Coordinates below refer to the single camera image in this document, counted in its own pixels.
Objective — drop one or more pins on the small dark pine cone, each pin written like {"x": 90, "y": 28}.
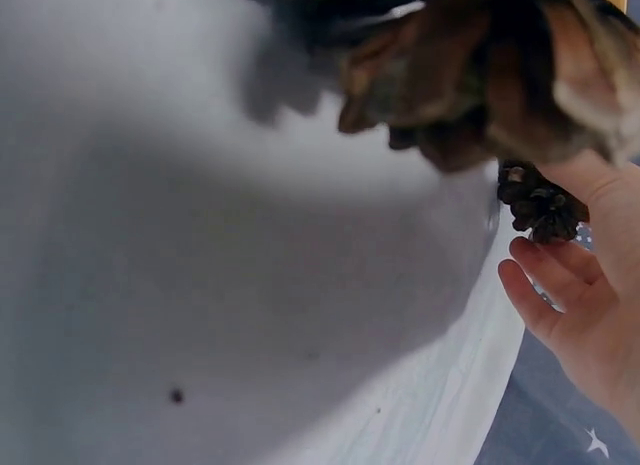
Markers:
{"x": 542, "y": 210}

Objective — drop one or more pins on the person's right hand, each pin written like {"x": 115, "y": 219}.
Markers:
{"x": 605, "y": 305}

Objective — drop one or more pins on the person's right fingers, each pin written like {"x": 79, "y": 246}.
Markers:
{"x": 587, "y": 185}

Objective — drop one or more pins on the large brown pine cone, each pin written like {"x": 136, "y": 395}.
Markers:
{"x": 450, "y": 80}

